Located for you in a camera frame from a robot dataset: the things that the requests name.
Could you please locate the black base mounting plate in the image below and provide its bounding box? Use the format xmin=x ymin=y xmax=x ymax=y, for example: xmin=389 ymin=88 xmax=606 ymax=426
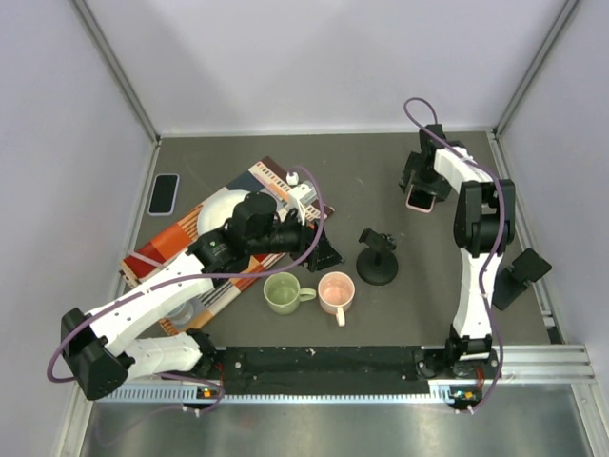
xmin=184 ymin=346 xmax=499 ymax=393

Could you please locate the black round-base phone stand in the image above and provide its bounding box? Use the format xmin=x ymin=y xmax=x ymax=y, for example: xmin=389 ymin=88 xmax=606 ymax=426
xmin=356 ymin=228 xmax=399 ymax=286

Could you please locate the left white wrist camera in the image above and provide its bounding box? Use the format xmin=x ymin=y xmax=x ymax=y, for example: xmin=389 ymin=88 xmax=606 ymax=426
xmin=286 ymin=171 xmax=317 ymax=226

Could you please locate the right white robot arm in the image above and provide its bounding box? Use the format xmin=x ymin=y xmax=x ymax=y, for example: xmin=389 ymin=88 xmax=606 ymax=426
xmin=400 ymin=124 xmax=515 ymax=379

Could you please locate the grey slotted cable duct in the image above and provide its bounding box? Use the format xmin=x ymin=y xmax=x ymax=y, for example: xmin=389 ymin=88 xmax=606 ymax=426
xmin=100 ymin=379 xmax=480 ymax=406

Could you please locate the pink case smartphone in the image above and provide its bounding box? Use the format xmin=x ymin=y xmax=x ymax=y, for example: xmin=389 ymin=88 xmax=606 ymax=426
xmin=405 ymin=186 xmax=436 ymax=214

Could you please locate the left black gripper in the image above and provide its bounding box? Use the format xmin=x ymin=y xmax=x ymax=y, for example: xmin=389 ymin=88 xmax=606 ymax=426
xmin=248 ymin=204 xmax=345 ymax=272

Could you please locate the green ceramic mug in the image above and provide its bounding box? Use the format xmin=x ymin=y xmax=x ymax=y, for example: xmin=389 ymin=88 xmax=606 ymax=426
xmin=263 ymin=272 xmax=317 ymax=315

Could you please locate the pink ceramic mug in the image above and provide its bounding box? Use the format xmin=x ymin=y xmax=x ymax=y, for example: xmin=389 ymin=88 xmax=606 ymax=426
xmin=317 ymin=271 xmax=355 ymax=328

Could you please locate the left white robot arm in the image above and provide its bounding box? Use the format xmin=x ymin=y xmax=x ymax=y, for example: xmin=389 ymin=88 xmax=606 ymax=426
xmin=61 ymin=190 xmax=344 ymax=400

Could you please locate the white plate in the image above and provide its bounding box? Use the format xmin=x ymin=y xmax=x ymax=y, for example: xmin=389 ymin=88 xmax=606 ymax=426
xmin=197 ymin=189 xmax=249 ymax=236

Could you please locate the black folding phone stand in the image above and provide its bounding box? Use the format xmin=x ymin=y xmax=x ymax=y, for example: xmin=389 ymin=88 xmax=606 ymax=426
xmin=492 ymin=248 xmax=552 ymax=311

